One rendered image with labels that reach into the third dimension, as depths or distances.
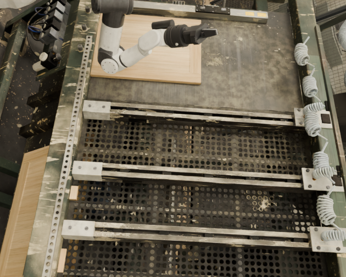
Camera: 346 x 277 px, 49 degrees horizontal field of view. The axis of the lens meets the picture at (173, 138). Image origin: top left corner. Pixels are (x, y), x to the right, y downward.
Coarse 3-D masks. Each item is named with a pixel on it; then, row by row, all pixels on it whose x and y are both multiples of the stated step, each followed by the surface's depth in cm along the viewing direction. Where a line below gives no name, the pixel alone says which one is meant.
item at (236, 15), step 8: (136, 8) 216; (144, 8) 215; (152, 8) 215; (160, 8) 216; (168, 8) 216; (176, 8) 217; (184, 8) 217; (192, 8) 218; (192, 16) 220; (200, 16) 219; (208, 16) 219; (216, 16) 219; (224, 16) 219; (232, 16) 219; (240, 16) 218; (248, 16) 218; (256, 16) 219
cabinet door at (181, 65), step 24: (144, 24) 212; (192, 24) 215; (96, 48) 202; (168, 48) 206; (192, 48) 207; (96, 72) 194; (120, 72) 196; (144, 72) 197; (168, 72) 198; (192, 72) 199
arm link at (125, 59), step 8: (120, 48) 172; (128, 48) 167; (136, 48) 162; (112, 56) 167; (120, 56) 168; (128, 56) 165; (136, 56) 164; (144, 56) 164; (120, 64) 168; (128, 64) 168
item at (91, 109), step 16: (96, 112) 178; (112, 112) 178; (128, 112) 179; (144, 112) 179; (160, 112) 183; (176, 112) 183; (192, 112) 182; (208, 112) 182; (224, 112) 183; (240, 112) 184; (304, 112) 174; (320, 112) 183; (240, 128) 186; (256, 128) 186; (272, 128) 185; (288, 128) 185; (304, 128) 184
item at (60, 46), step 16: (64, 0) 210; (32, 16) 209; (48, 16) 204; (64, 16) 210; (48, 32) 195; (64, 32) 207; (48, 48) 211; (64, 48) 201; (48, 64) 194; (64, 64) 193
